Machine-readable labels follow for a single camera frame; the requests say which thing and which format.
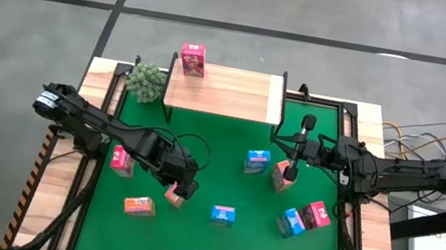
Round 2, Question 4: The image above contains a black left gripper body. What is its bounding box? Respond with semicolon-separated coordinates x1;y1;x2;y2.
133;129;206;188

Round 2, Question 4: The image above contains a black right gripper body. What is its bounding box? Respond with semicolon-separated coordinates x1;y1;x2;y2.
303;133;345;172

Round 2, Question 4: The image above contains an orange Mini Wheats cereal box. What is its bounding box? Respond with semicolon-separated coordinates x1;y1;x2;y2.
121;192;160;221
267;157;301;196
161;180;189;210

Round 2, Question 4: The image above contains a blue Rice Krispies cereal box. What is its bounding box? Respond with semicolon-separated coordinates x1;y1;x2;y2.
208;203;238;229
273;204;310;242
241;146;274;179

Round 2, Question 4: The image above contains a red Froot Loops cereal box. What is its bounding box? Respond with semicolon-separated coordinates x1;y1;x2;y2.
295;197;335;235
108;143;139;180
176;41;211;81

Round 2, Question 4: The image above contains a green potted artificial plant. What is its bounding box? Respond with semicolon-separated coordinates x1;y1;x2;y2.
121;58;169;108

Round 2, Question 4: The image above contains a black diagonal beam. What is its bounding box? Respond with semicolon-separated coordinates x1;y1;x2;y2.
386;188;446;250

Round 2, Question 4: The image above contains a yellow black hazard tape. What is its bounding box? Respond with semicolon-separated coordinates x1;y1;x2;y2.
1;121;59;250

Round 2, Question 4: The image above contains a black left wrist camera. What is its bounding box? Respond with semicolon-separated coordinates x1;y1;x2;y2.
177;177;201;203

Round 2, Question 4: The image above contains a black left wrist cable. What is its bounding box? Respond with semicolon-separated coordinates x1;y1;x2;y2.
160;127;216;174

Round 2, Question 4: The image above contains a wooden shelf with black frame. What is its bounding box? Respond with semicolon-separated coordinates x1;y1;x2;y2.
156;50;294;144

